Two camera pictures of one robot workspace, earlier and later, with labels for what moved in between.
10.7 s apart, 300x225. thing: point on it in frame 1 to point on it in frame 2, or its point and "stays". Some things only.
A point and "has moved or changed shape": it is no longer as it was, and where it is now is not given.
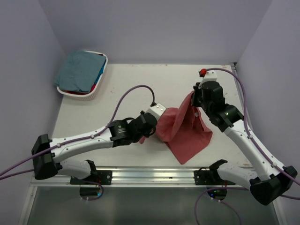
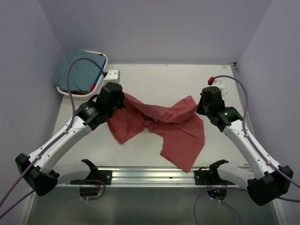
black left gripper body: (137, 137) to (119, 105)
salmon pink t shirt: (182, 130) has moved or changed shape
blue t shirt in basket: (101, 72) stays
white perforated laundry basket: (85, 97) stays
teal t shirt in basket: (79, 71) stays
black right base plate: (209, 177) stays
